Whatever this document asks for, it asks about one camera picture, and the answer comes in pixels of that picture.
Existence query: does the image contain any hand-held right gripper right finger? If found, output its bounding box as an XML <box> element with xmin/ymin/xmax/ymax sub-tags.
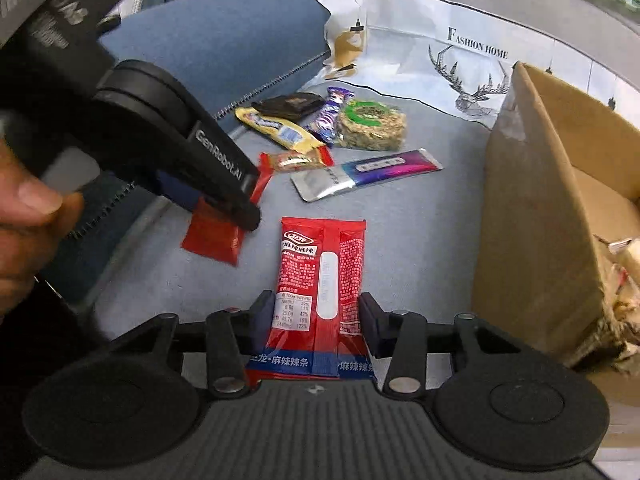
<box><xmin>357</xmin><ymin>291</ymin><xmax>527</xmax><ymax>396</ymax></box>

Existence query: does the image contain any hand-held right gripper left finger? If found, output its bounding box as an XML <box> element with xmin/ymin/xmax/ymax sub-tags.
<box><xmin>107</xmin><ymin>290</ymin><xmax>276</xmax><ymax>401</ymax></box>

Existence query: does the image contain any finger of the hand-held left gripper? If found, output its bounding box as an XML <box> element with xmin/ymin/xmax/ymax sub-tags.
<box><xmin>150</xmin><ymin>119</ymin><xmax>263</xmax><ymax>232</ymax></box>

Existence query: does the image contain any large red snack packet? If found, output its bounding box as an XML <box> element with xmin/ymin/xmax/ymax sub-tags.
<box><xmin>246</xmin><ymin>216</ymin><xmax>377</xmax><ymax>391</ymax></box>

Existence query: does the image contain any yellow snack bar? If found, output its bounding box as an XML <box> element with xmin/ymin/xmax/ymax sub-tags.
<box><xmin>235</xmin><ymin>107</ymin><xmax>322</xmax><ymax>152</ymax></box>

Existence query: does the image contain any small plain red packet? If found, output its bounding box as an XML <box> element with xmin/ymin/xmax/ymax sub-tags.
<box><xmin>181</xmin><ymin>165</ymin><xmax>275</xmax><ymax>266</ymax></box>

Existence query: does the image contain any brown cardboard box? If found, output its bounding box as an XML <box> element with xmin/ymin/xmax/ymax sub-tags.
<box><xmin>472</xmin><ymin>61</ymin><xmax>640</xmax><ymax>377</ymax></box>

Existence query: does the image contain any person's left hand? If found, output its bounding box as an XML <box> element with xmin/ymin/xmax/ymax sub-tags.
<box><xmin>0</xmin><ymin>137</ymin><xmax>87</xmax><ymax>323</ymax></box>

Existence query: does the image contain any red and gold snack bar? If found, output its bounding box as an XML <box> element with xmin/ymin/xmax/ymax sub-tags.
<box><xmin>258</xmin><ymin>146</ymin><xmax>334</xmax><ymax>174</ymax></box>

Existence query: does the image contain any black snack packet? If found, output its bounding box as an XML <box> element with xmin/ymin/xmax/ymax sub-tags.
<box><xmin>251</xmin><ymin>92</ymin><xmax>325</xmax><ymax>122</ymax></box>

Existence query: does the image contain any printed grey bedsheet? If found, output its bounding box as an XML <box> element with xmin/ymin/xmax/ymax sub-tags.
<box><xmin>92</xmin><ymin>0</ymin><xmax>640</xmax><ymax>461</ymax></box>

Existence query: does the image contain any blue fabric cushion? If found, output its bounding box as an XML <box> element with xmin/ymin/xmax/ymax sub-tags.
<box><xmin>42</xmin><ymin>0</ymin><xmax>332</xmax><ymax>306</ymax></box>

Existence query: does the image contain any purple candy bar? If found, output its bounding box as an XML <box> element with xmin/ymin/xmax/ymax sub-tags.
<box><xmin>302</xmin><ymin>86</ymin><xmax>355</xmax><ymax>147</ymax></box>

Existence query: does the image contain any silver and purple sachet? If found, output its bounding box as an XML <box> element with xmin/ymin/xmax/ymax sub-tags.
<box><xmin>291</xmin><ymin>148</ymin><xmax>444</xmax><ymax>203</ymax></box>

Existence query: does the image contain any green label rice cake packet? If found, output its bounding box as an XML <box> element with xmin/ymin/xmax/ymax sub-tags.
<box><xmin>334</xmin><ymin>100</ymin><xmax>407</xmax><ymax>152</ymax></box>

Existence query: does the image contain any pale crinkled snack packet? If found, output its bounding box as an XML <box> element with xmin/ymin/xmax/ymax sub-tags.
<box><xmin>594</xmin><ymin>234</ymin><xmax>640</xmax><ymax>363</ymax></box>

